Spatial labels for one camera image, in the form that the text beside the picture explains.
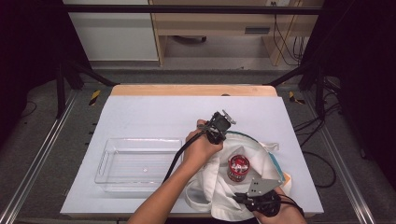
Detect black floor cables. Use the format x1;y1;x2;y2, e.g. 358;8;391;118
292;76;344;147

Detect clear plastic tray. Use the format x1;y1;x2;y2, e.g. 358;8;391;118
93;137;183;193

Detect right hand-held gripper black cable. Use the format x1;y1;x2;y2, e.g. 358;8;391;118
276;193;306;218

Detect black metal stand leg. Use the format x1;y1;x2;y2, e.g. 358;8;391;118
264;61;327;119
55;59;118;119

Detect yellow black tape strip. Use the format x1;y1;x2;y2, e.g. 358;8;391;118
288;91;306;105
88;89;103;107

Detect looped black floor cable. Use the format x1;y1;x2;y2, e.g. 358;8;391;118
300;150;338;189

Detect left hand-held gripper black cable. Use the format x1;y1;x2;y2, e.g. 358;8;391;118
162;130;208;185

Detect hand-held gripper black cable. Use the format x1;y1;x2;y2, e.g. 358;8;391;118
276;193;306;218
162;130;208;185

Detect red can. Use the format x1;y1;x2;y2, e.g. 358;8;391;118
227;154;251;183

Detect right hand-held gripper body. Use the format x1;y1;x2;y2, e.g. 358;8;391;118
247;176;283;218

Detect light wooden desk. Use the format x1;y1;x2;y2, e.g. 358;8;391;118
148;0;325;67

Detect white table mat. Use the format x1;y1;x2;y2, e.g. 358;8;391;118
60;94;325;217

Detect black metal crossbar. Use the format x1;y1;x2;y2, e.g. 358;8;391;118
64;4;323;15

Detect white cabinet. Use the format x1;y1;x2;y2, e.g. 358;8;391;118
62;0;160;63

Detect thin black floor cable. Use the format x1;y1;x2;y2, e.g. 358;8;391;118
16;100;38;119

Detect black hanging desk cables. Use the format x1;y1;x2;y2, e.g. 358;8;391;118
272;13;308;67

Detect person's left hand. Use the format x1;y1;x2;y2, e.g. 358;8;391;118
181;119;224;171

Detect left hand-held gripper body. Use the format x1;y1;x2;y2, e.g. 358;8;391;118
196;109;237;146

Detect person's right hand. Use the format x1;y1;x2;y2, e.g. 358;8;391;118
251;186;308;224

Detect white patterned tote bag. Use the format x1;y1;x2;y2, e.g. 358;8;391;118
184;130;294;223

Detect black curtain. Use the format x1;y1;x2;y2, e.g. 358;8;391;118
298;0;396;183
0;0;92;141

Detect aluminium floor rail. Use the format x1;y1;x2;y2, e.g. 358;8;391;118
303;90;376;224
0;89;79;224

